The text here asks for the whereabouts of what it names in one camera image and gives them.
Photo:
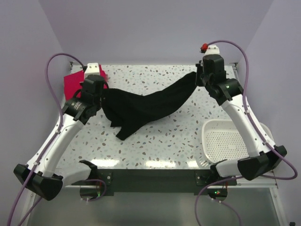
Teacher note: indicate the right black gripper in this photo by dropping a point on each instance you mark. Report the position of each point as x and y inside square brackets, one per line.
[199, 68]

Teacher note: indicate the black t shirt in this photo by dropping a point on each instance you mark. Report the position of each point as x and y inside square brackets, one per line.
[131, 111]

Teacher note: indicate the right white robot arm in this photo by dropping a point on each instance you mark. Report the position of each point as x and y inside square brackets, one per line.
[263, 156]

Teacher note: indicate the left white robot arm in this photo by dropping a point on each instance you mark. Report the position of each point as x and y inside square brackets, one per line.
[39, 174]

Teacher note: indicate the folded pink t shirt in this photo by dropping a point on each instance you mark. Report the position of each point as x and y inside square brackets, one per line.
[72, 81]

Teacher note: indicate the white perforated plastic basket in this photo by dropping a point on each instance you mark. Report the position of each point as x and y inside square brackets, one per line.
[221, 140]

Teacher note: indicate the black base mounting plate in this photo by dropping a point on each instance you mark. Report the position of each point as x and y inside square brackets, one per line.
[156, 180]

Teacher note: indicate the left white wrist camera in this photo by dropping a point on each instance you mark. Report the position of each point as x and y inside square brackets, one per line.
[91, 69]

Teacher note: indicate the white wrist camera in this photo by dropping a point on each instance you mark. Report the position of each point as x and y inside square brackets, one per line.
[207, 49]
[91, 69]

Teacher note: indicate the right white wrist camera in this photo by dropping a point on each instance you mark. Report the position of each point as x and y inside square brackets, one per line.
[207, 49]

